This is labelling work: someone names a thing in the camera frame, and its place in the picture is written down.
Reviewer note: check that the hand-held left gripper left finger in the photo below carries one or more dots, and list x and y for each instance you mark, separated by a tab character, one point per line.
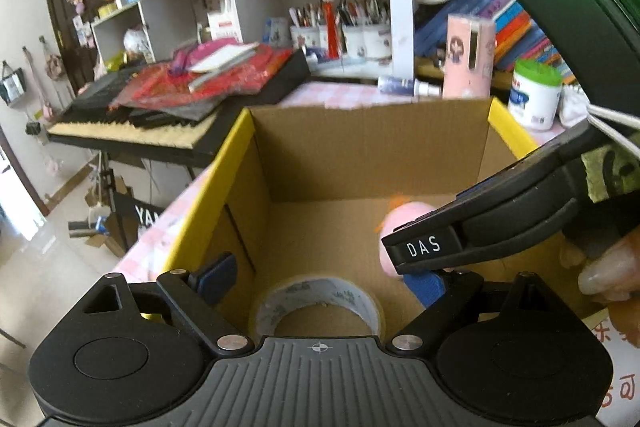
218	279

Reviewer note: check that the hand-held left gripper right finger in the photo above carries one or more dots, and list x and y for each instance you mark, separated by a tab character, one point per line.
425	289

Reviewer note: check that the pink plush toy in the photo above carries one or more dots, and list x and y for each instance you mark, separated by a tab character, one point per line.
407	214

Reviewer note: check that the clear tape roll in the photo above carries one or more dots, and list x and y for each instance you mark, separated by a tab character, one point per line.
320	294

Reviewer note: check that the yellow cardboard box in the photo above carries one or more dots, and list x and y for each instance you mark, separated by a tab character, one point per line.
310	157

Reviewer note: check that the person's right hand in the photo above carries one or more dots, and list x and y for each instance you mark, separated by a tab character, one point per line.
610	274

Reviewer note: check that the white jar green lid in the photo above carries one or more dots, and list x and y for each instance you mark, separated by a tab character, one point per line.
535	99

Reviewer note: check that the camouflage cloth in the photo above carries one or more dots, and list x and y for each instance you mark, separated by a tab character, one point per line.
612	169

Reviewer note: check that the black keyboard stand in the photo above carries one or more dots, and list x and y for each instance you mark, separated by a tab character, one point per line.
127	202

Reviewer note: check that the pink cartoon box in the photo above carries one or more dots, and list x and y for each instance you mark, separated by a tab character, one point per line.
467	57

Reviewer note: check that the small white tube bottle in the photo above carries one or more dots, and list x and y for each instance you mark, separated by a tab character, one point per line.
400	85

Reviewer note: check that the black electronic keyboard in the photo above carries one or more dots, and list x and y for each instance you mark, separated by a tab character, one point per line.
150	134

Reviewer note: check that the row of colourful books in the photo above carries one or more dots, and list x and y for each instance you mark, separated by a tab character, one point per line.
505	22

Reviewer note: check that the cartoon desk mat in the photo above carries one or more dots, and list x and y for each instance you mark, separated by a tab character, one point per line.
620	357

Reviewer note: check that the red printed cloth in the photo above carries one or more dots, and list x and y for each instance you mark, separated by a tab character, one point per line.
230	79

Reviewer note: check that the white pen cup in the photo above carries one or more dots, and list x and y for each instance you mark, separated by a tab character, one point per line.
377	42
305	37
352	39

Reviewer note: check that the white notebook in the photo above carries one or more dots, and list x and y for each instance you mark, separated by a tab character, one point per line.
222	57

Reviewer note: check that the red tassel ornament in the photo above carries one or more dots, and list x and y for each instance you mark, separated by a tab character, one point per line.
332	27

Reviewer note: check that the white plastic bag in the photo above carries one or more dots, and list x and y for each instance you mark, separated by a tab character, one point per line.
136	42

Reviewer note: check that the red white paper box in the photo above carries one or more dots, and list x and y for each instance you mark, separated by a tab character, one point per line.
223	24

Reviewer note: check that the dark hanging bag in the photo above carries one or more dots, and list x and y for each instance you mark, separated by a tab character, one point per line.
11	87

